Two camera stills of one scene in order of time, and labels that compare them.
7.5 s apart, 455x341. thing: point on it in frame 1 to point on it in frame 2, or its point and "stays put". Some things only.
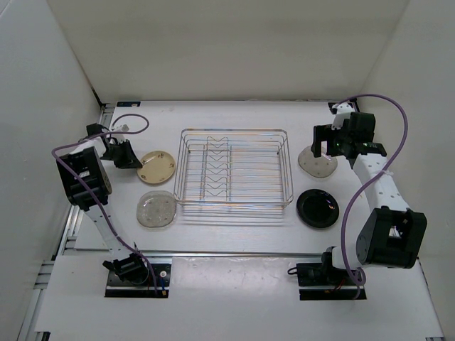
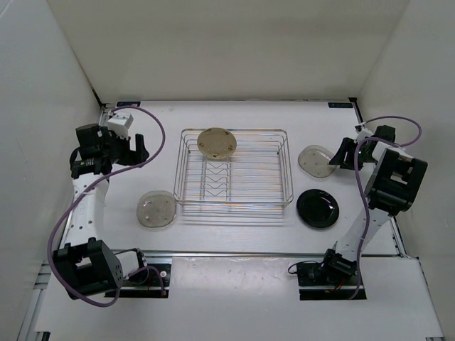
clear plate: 318,167 stays put
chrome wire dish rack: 228,172 stays put
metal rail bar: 231,253 stays put
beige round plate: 158,166 to 217,143
